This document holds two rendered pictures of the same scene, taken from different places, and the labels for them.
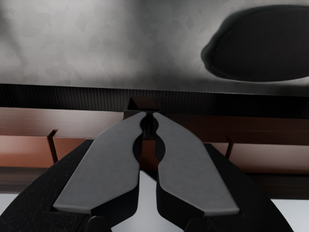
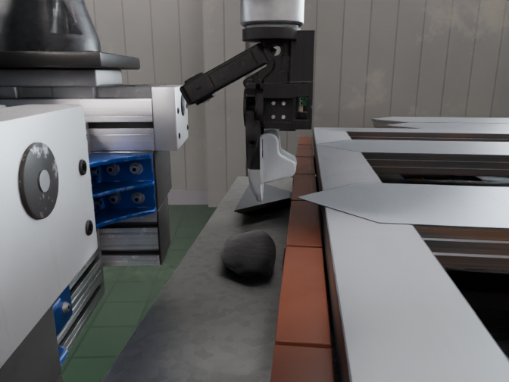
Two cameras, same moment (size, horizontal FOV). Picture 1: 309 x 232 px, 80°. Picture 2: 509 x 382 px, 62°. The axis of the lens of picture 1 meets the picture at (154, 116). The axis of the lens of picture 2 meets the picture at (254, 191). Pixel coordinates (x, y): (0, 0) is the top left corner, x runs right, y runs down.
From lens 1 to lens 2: 55 cm
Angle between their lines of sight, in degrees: 77
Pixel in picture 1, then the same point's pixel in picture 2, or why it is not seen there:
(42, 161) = (313, 252)
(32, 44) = not seen: outside the picture
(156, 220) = (350, 195)
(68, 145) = (295, 240)
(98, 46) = (232, 345)
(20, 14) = not seen: outside the picture
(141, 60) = (251, 318)
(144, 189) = (316, 196)
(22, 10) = not seen: outside the picture
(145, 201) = (328, 196)
